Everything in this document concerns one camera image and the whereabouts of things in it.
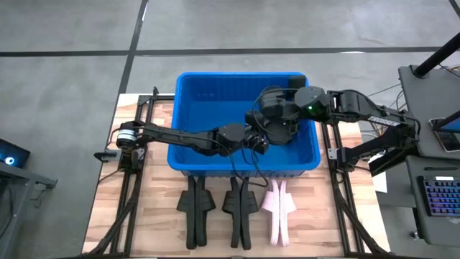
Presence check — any blue plastic bin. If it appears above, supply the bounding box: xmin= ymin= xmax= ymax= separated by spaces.
xmin=167 ymin=71 xmax=322 ymax=178

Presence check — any black stand leg bar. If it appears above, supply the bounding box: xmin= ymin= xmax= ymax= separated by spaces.
xmin=368 ymin=145 xmax=420 ymax=177

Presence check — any white paper sheet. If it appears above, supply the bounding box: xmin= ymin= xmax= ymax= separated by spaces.
xmin=369 ymin=154 xmax=389 ymax=194

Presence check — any grey desk top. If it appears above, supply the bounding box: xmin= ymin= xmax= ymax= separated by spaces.
xmin=397 ymin=64 xmax=460 ymax=159

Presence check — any black round pole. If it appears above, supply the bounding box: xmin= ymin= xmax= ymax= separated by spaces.
xmin=412 ymin=32 xmax=460 ymax=78

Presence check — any tablet with light screen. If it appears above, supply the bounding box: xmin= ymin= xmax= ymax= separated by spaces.
xmin=428 ymin=117 xmax=460 ymax=153

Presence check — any black monitor with blue screen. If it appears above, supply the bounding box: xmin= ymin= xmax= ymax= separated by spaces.
xmin=438 ymin=110 xmax=460 ymax=133

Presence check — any backlit rainbow keyboard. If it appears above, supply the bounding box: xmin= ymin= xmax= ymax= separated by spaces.
xmin=418 ymin=175 xmax=460 ymax=218

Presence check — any grey keyboard desk panel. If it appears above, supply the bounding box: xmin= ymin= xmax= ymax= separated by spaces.
xmin=405 ymin=155 xmax=460 ymax=247

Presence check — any grey metal stand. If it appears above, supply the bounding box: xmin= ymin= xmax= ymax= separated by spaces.
xmin=0 ymin=161 xmax=58 ymax=259

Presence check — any dark laptop with glowing logo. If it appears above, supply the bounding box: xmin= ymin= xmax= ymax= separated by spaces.
xmin=0 ymin=138 xmax=32 ymax=169

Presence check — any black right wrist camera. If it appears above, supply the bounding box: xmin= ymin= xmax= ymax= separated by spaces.
xmin=287 ymin=74 xmax=308 ymax=90

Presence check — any black left wrist camera cable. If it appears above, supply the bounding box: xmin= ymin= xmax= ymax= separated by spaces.
xmin=229 ymin=142 xmax=270 ymax=188

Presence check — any thin black floor cable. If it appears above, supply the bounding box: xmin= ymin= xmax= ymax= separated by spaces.
xmin=366 ymin=84 xmax=402 ymax=98

